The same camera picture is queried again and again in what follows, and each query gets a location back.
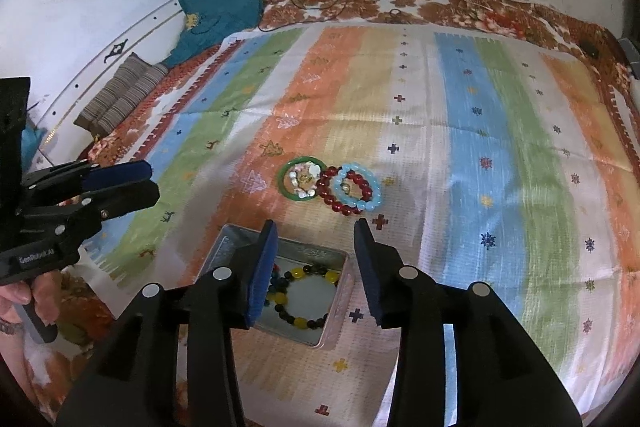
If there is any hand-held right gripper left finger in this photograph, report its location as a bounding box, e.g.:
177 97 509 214
55 219 281 427

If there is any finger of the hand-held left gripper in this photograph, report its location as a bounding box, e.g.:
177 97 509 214
22 159 154 204
19 180 161 239

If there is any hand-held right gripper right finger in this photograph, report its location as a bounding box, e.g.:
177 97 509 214
352 218 583 427

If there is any yellow and black bead bracelet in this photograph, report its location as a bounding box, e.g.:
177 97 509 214
262 263 341 332

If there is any metal tin box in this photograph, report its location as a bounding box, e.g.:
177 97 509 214
197 223 349 348

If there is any red bead bracelet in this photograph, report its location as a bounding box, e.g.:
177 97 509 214
314 165 376 210

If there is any light blue bead bracelet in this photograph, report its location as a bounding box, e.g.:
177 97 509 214
333 161 382 214

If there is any green bangle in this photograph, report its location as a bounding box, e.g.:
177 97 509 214
277 155 327 204

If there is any white shell bracelet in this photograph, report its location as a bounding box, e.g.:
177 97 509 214
285 161 324 199

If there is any person's left hand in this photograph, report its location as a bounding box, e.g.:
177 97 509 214
0 271 65 334

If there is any striped pillow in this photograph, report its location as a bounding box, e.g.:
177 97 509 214
73 52 147 128
95 63 169 138

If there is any striped patterned blanket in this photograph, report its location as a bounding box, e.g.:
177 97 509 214
82 24 640 427

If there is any teal garment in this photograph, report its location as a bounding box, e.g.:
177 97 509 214
167 0 265 68

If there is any grey object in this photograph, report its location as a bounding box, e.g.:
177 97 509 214
619 38 640 66

